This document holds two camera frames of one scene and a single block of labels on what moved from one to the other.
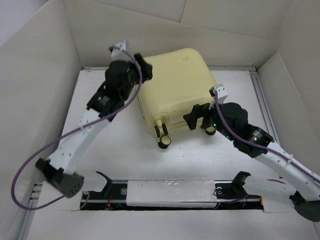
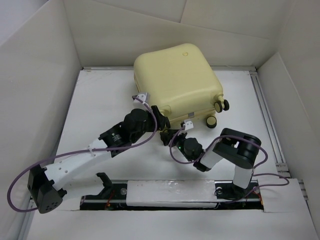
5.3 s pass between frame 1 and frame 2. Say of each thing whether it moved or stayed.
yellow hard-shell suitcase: stayed
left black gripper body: moved
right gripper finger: moved
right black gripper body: moved
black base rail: stayed
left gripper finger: moved
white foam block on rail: stayed
